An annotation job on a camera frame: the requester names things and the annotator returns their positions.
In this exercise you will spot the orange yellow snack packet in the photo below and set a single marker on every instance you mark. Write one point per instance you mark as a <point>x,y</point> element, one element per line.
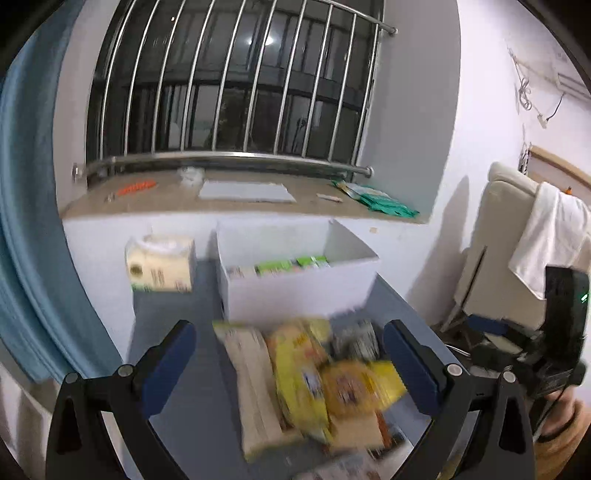
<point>360,387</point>

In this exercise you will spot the blue curtain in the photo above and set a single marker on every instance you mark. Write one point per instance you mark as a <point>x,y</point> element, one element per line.
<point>37,230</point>

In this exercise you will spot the long beige snack packet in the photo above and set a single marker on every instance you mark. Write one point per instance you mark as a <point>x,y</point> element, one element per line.
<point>254,392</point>

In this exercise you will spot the green plastic bags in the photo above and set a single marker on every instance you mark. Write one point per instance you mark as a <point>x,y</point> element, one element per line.
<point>383,203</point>

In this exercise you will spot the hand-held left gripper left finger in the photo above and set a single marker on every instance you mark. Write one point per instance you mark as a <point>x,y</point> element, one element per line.
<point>168,364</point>

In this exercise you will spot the cream chair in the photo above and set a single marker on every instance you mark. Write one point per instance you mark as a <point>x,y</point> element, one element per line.
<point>498,240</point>

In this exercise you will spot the person's right forearm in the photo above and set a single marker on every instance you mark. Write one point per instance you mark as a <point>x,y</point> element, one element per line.
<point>565,459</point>

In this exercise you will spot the silver grey snack packet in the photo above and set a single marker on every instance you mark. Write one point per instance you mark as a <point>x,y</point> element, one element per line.
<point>355,339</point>

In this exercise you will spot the white air conditioner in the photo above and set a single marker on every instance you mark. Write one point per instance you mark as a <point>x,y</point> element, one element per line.
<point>572,81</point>

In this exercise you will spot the white power strip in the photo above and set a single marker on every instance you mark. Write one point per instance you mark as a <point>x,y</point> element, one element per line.
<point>544,121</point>

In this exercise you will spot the grey flat sheet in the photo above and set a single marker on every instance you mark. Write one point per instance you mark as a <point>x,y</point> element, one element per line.
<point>247,191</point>

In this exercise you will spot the steel window grille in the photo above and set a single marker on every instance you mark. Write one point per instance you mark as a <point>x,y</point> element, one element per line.
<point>231,159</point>

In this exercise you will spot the wooden bed frame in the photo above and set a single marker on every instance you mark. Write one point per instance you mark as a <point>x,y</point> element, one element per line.
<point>561,164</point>

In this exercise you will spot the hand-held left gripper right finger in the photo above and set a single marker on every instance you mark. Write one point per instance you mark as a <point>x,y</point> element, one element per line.
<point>411,364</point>

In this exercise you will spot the white cardboard box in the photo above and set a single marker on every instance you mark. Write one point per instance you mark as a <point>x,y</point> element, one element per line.
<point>295,290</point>

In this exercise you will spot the person's right hand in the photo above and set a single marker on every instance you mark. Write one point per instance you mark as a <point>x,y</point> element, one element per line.
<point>575,415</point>

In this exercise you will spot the white furniture panel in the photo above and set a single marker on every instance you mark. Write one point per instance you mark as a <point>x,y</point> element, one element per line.
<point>23,424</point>

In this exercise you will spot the white towel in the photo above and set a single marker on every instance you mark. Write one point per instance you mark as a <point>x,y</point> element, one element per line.
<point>549,240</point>

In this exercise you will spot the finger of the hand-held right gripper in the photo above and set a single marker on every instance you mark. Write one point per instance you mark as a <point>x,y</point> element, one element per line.
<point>494,355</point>
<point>487,324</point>

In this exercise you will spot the small beige snack packet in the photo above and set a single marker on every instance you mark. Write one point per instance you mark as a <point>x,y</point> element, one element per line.
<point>355,431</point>

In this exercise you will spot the clear tape roll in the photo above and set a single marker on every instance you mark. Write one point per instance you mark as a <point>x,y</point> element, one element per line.
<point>191,177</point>

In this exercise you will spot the tissue paper pack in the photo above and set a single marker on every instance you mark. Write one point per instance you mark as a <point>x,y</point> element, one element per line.
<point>159,265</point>

